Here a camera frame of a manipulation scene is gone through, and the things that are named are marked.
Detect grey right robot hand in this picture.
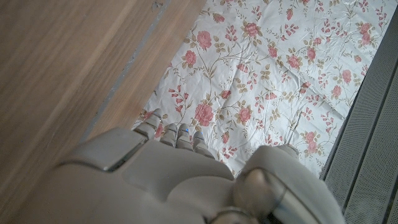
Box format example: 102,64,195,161
12,108,348,224

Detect floral backdrop cloth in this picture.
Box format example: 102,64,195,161
132,0,398,180

